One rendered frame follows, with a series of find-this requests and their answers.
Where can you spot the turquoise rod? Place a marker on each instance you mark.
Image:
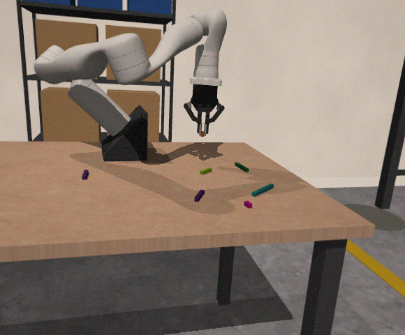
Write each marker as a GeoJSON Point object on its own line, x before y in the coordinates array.
{"type": "Point", "coordinates": [262, 190]}

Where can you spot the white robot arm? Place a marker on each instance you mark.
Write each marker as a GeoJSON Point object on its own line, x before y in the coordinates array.
{"type": "Point", "coordinates": [130, 64]}

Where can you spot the lime green rod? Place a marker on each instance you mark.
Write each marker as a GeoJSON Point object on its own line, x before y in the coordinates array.
{"type": "Point", "coordinates": [205, 171]}

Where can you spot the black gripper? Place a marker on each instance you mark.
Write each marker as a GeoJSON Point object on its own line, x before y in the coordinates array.
{"type": "Point", "coordinates": [204, 99]}

